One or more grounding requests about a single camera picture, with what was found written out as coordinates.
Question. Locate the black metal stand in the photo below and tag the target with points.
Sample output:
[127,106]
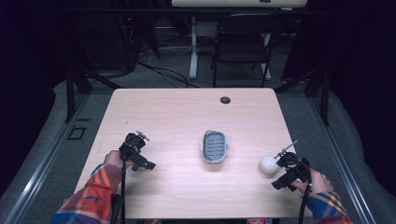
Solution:
[71,93]
[323,96]

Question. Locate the metal floor rail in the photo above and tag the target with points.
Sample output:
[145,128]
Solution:
[339,155]
[46,161]

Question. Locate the person's right hand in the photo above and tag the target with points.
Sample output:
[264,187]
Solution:
[317,183]

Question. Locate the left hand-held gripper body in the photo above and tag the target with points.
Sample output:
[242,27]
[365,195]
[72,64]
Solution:
[137,155]

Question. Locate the white desk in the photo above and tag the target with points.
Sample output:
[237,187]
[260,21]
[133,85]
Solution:
[193,46]

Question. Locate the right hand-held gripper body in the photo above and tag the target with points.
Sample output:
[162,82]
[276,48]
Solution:
[292,172]

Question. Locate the white round soap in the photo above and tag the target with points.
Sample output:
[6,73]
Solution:
[269,165]

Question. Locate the round black table grommet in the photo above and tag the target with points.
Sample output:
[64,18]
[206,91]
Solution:
[225,100]

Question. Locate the person's left hand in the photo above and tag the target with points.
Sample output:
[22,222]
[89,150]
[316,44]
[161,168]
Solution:
[114,159]

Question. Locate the black folding chair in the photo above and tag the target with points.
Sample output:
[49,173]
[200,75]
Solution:
[243,37]

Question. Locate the grey slotted soap dish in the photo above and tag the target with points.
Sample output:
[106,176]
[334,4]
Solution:
[214,146]

